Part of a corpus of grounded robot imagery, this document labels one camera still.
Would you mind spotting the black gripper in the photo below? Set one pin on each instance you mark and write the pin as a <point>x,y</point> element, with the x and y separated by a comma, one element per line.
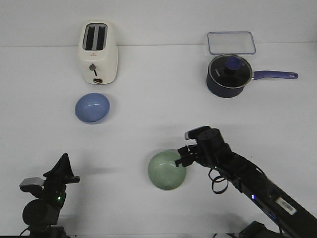
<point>58,177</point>
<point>211,150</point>

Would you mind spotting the green bowl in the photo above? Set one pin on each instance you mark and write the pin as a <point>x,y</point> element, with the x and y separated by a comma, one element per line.
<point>163,172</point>

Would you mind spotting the blue bowl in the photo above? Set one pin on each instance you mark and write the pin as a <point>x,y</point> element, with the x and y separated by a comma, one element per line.
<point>92,108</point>

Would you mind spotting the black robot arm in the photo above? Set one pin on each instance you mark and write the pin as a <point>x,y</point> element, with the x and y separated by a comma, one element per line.
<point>291,218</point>
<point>41,214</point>

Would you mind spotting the dark blue saucepan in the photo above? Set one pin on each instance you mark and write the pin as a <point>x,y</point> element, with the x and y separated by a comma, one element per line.
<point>228,93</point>

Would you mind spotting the glass pot lid blue knob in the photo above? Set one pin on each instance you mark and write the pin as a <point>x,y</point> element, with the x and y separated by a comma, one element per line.
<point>230,71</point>

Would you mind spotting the clear plastic food container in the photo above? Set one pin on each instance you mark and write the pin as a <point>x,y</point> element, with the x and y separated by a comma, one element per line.
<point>231,42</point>

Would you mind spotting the white two-slot toaster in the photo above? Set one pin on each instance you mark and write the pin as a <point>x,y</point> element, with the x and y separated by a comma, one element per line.
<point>98,52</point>

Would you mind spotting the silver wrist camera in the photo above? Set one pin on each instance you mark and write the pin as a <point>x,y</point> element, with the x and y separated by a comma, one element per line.
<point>194,133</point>
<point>32,184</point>

